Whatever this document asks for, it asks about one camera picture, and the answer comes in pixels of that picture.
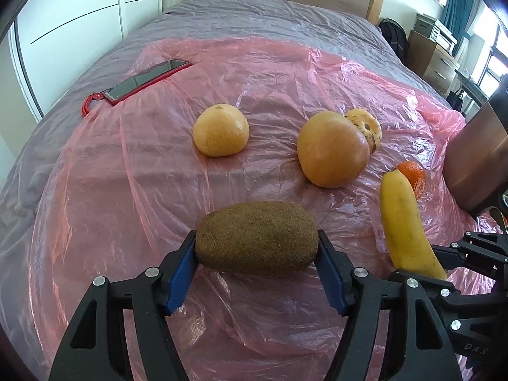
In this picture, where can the brown kiwi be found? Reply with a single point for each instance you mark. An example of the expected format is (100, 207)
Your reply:
(258, 238)

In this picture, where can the white wardrobe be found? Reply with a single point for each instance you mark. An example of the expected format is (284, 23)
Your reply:
(79, 8)

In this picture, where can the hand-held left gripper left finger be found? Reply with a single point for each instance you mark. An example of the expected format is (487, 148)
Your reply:
(180, 278)

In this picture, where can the black backpack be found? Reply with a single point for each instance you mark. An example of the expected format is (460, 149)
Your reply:
(395, 39)

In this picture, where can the wooden dresser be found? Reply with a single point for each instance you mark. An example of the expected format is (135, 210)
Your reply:
(430, 63)

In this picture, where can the small striped yellow squash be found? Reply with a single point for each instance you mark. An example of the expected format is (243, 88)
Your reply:
(371, 127)

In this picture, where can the teal curtain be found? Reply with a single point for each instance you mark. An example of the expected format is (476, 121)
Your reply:
(462, 4)

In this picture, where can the large orange-yellow apple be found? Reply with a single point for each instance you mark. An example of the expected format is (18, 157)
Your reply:
(331, 151)

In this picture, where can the yellow citrus fruit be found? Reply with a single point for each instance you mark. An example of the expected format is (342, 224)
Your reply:
(220, 131)

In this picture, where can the yellow banana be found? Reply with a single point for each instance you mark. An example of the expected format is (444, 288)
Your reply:
(405, 222)

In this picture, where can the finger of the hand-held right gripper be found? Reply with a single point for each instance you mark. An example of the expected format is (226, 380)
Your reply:
(476, 250)
(436, 281)

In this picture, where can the cluttered desk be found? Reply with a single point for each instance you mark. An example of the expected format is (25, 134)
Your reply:
(466, 87)

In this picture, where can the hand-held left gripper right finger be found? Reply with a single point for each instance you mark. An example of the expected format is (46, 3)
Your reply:
(333, 281)

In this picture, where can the black and copper electric kettle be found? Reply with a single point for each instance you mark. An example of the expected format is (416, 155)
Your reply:
(476, 158)

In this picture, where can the orange tangerine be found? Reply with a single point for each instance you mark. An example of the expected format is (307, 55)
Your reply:
(414, 174)

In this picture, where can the smartphone in red case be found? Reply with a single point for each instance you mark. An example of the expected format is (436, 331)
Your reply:
(147, 79)

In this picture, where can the white printer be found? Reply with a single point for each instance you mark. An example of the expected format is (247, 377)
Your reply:
(436, 31)

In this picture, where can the pink plastic sheet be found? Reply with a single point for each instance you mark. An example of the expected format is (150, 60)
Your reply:
(139, 190)

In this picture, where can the large window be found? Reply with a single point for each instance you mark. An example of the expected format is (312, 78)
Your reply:
(492, 59)

